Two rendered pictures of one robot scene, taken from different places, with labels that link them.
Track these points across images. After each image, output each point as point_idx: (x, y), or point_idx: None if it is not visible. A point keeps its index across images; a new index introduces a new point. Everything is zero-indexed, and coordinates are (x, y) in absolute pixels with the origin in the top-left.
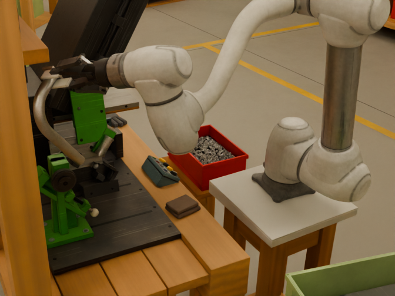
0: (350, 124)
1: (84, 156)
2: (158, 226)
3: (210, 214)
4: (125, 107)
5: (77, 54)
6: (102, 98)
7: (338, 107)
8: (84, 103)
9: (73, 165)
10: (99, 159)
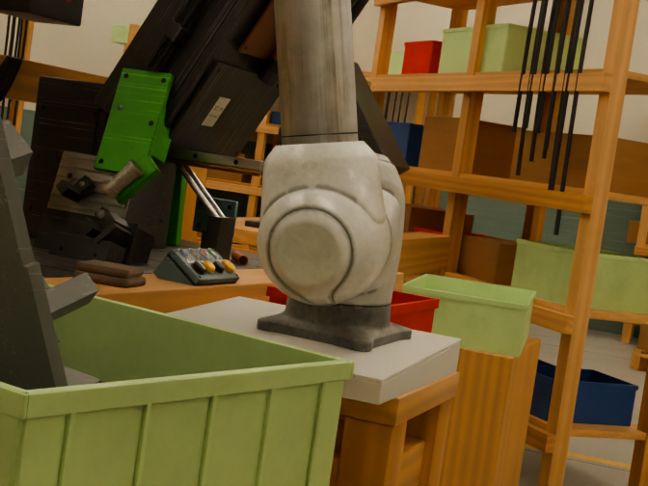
0: (303, 63)
1: (100, 197)
2: None
3: (121, 291)
4: (234, 164)
5: (152, 18)
6: (161, 102)
7: (277, 11)
8: (132, 102)
9: (57, 187)
10: (120, 211)
